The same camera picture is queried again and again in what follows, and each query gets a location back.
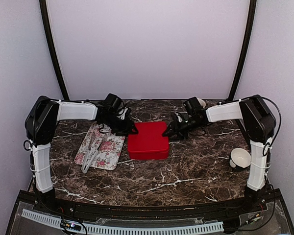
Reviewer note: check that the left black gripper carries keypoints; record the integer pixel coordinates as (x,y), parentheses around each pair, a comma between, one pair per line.
(127,129)

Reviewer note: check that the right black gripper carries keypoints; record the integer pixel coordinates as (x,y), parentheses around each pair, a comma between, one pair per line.
(175,130)

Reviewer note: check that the red box lid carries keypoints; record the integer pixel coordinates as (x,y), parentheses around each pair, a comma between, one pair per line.
(148,144)

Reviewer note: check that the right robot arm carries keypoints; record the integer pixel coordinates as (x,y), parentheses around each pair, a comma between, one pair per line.
(257,124)

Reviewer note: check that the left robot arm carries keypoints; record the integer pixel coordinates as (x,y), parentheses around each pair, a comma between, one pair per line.
(42,121)

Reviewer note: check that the floral rectangular tray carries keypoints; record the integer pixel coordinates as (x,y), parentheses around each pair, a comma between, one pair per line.
(110,151)

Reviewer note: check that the cream ceramic mug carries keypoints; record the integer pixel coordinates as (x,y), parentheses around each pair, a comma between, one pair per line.
(202,102)

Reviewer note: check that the white and dark bowl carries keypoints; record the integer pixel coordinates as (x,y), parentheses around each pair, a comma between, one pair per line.
(240,159)

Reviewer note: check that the small circuit board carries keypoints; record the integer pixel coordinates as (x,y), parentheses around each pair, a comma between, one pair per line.
(70,226)

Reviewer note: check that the black front table rail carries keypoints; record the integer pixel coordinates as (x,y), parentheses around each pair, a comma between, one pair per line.
(87,211)

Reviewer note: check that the left black frame post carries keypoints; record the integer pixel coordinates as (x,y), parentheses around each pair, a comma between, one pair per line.
(52,50)

